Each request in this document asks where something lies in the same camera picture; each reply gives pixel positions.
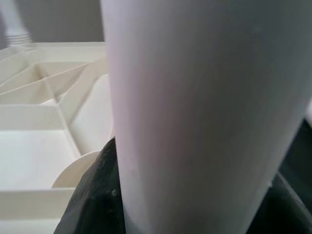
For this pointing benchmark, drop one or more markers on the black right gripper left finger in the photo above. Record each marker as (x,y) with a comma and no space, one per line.
(97,195)

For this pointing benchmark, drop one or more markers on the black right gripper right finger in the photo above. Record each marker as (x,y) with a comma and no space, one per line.
(285,209)

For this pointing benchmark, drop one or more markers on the white plastic table top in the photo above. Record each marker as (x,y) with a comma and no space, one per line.
(31,151)

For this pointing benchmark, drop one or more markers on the white plastic table leg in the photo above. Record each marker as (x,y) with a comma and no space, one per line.
(17,29)
(195,97)

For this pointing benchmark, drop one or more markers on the black cloth table cover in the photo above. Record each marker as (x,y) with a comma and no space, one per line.
(299,151)

